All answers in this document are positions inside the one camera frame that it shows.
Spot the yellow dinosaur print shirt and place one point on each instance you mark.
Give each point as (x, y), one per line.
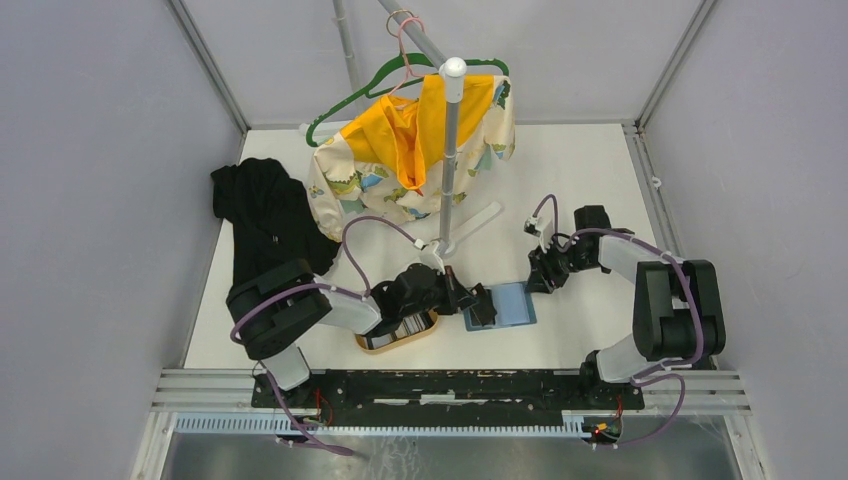
(388, 161)

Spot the white slotted cable duct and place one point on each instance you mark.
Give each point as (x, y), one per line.
(276, 423)

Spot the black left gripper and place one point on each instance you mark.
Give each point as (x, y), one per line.
(454, 297)

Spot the black garment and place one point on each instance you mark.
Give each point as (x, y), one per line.
(271, 219)

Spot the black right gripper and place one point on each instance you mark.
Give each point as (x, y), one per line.
(542, 270)

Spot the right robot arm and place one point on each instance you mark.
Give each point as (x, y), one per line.
(677, 315)

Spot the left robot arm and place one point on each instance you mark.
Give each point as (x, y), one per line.
(272, 312)

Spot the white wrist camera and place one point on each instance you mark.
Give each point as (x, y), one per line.
(433, 253)
(542, 229)

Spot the green clothes hanger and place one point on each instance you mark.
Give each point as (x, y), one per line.
(394, 64)

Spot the yellow box of cards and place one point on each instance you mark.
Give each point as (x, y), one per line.
(410, 329)

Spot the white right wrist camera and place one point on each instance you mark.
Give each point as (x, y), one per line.
(542, 229)

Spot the pink clothes hanger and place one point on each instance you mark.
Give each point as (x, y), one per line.
(410, 76)

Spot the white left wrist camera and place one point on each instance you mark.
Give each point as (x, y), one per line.
(433, 253)

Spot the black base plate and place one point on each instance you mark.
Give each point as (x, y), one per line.
(459, 398)

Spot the white clothes rack stand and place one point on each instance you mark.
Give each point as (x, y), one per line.
(453, 71)

